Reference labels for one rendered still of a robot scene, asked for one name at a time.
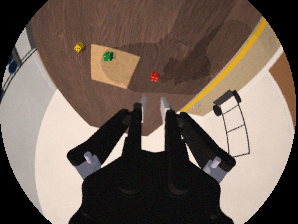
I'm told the tan square mat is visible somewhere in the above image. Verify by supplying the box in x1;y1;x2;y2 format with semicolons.
91;44;140;89

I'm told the green die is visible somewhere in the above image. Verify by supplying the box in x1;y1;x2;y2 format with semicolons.
103;51;113;61

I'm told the red die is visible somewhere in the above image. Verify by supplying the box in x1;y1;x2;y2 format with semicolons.
150;72;159;82

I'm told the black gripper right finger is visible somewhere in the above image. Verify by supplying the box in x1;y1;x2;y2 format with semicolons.
160;97;236;195

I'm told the yellow die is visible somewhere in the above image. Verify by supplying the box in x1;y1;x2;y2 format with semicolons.
74;42;85;52

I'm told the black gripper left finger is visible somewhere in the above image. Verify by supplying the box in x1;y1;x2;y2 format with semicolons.
67;96;146;194

